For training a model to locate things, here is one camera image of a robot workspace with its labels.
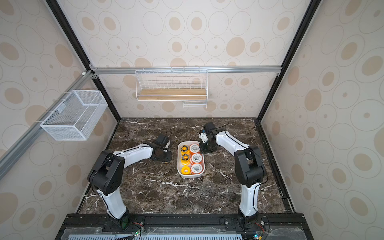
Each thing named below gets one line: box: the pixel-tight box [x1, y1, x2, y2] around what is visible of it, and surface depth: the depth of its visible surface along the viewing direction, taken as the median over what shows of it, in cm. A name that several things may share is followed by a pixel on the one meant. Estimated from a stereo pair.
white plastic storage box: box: [177, 141, 205, 178], surface depth 94 cm
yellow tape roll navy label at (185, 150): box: [180, 145, 190, 156], surface depth 99 cm
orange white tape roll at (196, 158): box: [190, 153, 203, 164], surface depth 94 cm
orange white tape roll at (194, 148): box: [189, 143, 200, 154], surface depth 99 cm
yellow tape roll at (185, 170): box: [181, 165, 191, 175], surface depth 92 cm
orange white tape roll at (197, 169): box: [191, 163, 204, 175], surface depth 89 cm
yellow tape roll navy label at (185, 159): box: [181, 154, 191, 166], surface depth 95 cm
